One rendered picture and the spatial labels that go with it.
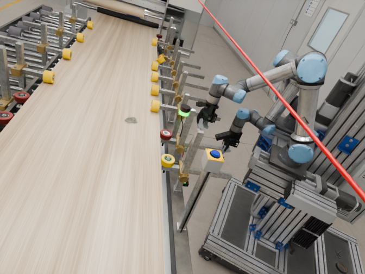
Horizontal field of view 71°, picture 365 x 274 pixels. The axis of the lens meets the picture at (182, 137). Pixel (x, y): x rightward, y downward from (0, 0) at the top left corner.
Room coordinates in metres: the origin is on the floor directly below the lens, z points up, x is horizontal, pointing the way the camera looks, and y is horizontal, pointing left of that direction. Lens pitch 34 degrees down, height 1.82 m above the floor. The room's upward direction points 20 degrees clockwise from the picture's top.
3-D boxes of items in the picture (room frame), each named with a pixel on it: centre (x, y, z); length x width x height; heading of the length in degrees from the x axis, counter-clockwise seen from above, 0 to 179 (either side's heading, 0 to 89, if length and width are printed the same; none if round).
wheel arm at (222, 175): (1.17, -0.15, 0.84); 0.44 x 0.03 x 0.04; 107
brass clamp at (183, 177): (1.13, -0.07, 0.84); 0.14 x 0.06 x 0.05; 17
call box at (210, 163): (0.86, -0.15, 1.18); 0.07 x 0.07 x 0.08; 17
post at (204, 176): (0.85, -0.15, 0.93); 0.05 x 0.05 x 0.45; 17
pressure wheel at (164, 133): (1.35, 0.11, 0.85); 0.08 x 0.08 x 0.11
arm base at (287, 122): (1.81, -0.75, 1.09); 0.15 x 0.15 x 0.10
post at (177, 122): (1.58, 0.07, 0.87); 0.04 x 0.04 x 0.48; 17
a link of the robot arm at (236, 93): (1.34, -0.19, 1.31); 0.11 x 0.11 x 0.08; 73
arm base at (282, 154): (1.32, -0.65, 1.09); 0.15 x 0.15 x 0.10
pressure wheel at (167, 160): (1.11, 0.04, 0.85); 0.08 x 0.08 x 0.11
